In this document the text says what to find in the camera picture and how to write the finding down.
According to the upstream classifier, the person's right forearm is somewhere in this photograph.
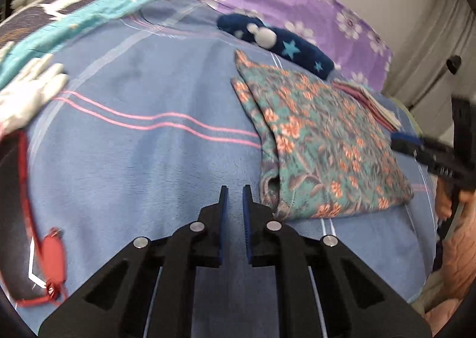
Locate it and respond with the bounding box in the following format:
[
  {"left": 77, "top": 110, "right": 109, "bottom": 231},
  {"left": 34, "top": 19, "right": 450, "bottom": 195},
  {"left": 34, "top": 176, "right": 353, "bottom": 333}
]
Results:
[{"left": 441, "top": 208, "right": 476, "bottom": 301}]

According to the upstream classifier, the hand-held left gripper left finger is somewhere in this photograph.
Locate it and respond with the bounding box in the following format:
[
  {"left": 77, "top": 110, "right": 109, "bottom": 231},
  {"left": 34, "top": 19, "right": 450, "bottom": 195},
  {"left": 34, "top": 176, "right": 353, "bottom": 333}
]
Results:
[{"left": 38, "top": 185, "right": 229, "bottom": 338}]

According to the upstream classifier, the folded beige cloth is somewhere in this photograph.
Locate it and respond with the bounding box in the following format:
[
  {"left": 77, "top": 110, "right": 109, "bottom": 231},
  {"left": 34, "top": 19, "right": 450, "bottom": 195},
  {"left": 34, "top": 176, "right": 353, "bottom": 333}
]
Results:
[{"left": 357, "top": 85, "right": 403, "bottom": 132}]

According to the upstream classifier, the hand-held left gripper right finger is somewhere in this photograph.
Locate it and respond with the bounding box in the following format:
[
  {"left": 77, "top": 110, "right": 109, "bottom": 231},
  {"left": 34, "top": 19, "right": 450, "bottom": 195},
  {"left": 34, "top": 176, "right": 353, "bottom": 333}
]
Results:
[{"left": 242, "top": 185, "right": 432, "bottom": 338}]

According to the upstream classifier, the teal floral shirt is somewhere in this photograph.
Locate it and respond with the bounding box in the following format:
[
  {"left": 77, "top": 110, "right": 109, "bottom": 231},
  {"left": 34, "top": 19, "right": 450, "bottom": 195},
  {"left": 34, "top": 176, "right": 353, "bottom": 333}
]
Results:
[{"left": 231, "top": 49, "right": 414, "bottom": 221}]

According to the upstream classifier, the folded pink cloth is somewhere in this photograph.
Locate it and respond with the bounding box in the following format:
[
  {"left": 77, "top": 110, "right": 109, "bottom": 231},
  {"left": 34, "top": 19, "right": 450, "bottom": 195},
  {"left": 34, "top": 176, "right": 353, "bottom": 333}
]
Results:
[{"left": 333, "top": 80, "right": 395, "bottom": 126}]

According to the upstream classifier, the cream pleated curtain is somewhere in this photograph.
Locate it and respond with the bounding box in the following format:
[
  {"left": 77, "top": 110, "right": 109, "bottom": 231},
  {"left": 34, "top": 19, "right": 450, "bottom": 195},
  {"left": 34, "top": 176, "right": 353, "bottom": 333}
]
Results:
[{"left": 383, "top": 0, "right": 476, "bottom": 138}]

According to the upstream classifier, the person's right hand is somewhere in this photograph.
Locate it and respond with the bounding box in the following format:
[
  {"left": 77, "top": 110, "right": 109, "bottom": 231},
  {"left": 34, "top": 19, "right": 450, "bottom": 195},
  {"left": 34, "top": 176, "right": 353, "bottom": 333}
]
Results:
[{"left": 435, "top": 178, "right": 452, "bottom": 221}]

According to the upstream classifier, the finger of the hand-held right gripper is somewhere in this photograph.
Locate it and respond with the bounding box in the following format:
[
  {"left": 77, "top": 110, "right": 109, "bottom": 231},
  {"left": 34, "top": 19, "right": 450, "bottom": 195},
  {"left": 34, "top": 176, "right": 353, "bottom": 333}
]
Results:
[{"left": 390, "top": 133, "right": 453, "bottom": 183}]

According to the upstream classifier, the blue plaid bed sheet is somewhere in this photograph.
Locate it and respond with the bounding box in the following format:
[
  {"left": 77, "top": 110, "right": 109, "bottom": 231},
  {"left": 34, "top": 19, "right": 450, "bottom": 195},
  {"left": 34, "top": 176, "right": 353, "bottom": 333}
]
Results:
[{"left": 0, "top": 0, "right": 437, "bottom": 338}]

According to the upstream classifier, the dark cloth red trim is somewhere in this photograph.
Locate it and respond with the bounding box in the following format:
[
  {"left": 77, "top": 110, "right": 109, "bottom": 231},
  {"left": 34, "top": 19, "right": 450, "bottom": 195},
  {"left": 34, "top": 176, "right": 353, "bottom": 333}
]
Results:
[{"left": 0, "top": 130, "right": 69, "bottom": 305}]

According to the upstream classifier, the green cloth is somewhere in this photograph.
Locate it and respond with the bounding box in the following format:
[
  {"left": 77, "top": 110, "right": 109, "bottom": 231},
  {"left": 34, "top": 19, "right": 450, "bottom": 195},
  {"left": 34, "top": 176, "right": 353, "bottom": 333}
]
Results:
[{"left": 394, "top": 98, "right": 425, "bottom": 134}]

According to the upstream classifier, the white glove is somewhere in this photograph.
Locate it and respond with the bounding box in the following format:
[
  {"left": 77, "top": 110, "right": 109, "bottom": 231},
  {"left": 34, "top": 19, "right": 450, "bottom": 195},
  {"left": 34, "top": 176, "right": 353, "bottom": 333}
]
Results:
[{"left": 0, "top": 53, "right": 69, "bottom": 134}]

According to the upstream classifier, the deer print teal quilt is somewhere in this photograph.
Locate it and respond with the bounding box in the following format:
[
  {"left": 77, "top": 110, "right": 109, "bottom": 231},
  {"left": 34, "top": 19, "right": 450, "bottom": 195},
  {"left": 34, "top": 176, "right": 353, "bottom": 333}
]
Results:
[{"left": 0, "top": 0, "right": 175, "bottom": 78}]

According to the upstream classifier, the navy star fleece garment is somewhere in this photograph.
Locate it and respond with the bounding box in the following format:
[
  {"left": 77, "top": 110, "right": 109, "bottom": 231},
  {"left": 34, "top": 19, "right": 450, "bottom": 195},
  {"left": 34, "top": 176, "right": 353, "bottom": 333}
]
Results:
[{"left": 217, "top": 13, "right": 335, "bottom": 80}]

